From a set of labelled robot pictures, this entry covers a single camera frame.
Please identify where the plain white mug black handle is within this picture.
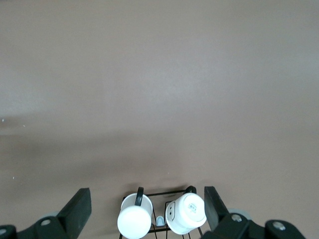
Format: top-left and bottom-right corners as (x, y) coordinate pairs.
(117, 186), (154, 239)

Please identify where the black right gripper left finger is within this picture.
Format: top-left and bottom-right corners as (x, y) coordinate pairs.
(0, 188), (92, 239)

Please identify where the black wire mug rack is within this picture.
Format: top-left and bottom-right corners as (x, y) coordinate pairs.
(119, 186), (204, 239)

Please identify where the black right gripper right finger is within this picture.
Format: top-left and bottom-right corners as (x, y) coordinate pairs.
(203, 185), (306, 239)

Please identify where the white mug with face print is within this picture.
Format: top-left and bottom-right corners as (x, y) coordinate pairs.
(164, 185), (207, 235)

